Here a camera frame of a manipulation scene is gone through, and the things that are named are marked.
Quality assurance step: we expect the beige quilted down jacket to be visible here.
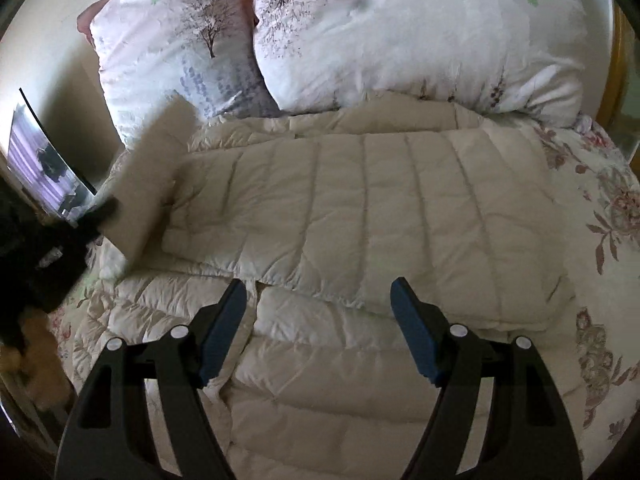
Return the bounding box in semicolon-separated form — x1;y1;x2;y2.
69;90;586;480

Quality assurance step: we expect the left floral pillow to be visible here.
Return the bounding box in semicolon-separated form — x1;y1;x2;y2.
77;0;280;148

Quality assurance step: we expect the wooden door frame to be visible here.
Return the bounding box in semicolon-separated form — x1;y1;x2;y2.
594;4;640;162

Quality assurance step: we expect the person left hand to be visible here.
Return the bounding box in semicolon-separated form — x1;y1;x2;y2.
1;311;73;411

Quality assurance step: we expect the floral pillow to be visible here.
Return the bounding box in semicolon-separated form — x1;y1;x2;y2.
77;0;280;148
254;0;587;127

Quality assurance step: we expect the right floral pillow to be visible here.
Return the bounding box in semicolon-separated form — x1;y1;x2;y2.
254;0;587;127

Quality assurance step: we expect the black framed mirror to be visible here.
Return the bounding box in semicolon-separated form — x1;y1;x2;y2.
6;89;96;222

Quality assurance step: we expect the floral bed sheet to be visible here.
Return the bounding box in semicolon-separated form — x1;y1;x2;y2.
46;112;640;476

